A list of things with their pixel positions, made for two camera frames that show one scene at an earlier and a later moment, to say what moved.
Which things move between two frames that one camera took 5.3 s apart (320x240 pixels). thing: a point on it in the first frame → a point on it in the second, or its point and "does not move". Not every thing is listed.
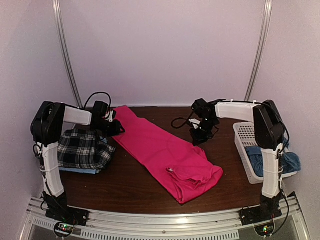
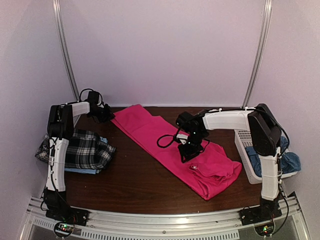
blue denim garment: x=291 y=163 does not move
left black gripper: x=115 y=130 → x=109 y=114
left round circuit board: x=63 y=230 does not move
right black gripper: x=198 y=139 → x=187 y=154
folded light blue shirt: x=94 y=171 does not move
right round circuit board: x=265 y=230 does not move
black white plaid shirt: x=83 y=149 does not move
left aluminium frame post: x=65 y=52 does not move
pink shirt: x=183 y=168 → x=207 y=171
